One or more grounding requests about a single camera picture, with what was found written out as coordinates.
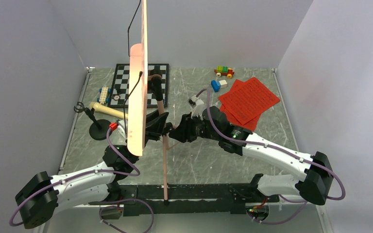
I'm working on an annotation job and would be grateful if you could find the gold microphone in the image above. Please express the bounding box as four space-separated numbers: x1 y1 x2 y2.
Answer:
88 102 128 119

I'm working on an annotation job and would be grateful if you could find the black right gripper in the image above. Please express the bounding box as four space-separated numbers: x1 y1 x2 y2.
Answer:
170 111 221 142

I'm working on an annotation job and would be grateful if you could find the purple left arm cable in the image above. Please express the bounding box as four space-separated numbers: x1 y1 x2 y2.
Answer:
9 127 155 233

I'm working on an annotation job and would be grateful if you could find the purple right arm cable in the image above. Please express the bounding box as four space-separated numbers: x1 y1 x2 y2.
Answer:
195 88 346 226

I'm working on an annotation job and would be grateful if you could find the orange yellow toy piece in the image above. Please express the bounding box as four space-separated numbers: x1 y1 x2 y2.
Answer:
214 66 235 79

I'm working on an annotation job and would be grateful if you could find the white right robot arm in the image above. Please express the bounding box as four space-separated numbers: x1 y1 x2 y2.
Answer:
169 106 335 205

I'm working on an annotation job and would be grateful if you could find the blue toy block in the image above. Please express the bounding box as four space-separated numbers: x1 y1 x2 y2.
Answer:
210 80 227 92

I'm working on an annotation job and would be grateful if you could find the red sheet music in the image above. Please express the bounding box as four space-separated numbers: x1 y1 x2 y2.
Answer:
220 80 260 132
219 77 280 125

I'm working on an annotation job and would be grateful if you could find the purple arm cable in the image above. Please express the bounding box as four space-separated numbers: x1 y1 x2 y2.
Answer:
9 127 155 233
195 88 346 226

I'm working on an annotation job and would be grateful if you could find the pink music stand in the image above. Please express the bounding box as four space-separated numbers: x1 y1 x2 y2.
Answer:
123 0 177 206

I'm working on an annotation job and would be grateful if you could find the white blue toy brick car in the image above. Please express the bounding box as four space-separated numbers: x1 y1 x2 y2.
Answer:
97 86 113 105

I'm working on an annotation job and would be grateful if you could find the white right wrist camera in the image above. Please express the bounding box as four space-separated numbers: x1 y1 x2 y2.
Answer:
188 95 206 117

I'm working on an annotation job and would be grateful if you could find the black white chessboard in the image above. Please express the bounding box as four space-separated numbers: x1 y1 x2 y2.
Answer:
108 64 170 108

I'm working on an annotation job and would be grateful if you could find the black microphone stand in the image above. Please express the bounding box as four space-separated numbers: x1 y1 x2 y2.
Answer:
73 101 111 141

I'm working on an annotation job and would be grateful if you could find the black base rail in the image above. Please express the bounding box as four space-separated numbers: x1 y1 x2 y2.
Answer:
91 183 280 216

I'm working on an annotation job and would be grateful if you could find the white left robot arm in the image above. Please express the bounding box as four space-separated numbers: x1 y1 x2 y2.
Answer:
9 123 140 229

